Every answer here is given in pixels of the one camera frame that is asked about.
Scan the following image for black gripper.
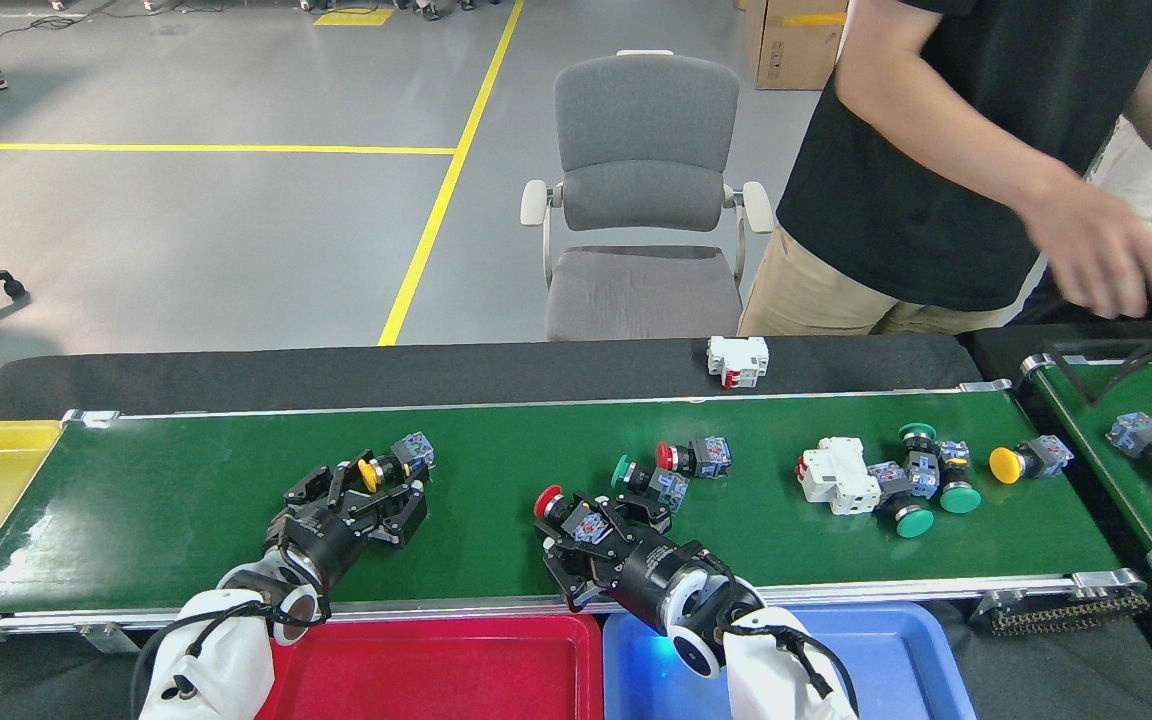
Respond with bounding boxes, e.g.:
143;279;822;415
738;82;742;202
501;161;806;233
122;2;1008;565
534;493;715;633
264;459;430;593

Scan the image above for white circuit breaker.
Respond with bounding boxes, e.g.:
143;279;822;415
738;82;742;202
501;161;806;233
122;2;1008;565
795;436;883;517
706;335;770;391

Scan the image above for red plastic tray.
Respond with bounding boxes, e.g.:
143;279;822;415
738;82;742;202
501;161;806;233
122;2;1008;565
254;612;605;720

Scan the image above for long green conveyor belt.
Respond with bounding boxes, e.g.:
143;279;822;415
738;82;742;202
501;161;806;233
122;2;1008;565
0;378;1147;651

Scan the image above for blue plastic tray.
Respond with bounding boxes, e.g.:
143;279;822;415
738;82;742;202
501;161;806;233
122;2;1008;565
601;602;977;720

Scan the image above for green feeder conveyor belt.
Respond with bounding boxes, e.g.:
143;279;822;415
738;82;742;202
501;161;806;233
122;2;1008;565
1021;352;1152;578

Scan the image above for person's right hand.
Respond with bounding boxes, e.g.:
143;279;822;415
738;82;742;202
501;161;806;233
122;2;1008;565
1019;172;1152;321

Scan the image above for grey office chair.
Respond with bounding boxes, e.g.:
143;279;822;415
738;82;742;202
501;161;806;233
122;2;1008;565
521;50;775;343

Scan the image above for brown cardboard box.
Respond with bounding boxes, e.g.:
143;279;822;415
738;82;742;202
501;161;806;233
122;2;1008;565
744;0;849;91

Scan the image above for conveyor drive chain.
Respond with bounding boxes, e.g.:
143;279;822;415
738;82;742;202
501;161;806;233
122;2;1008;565
971;590;1150;638

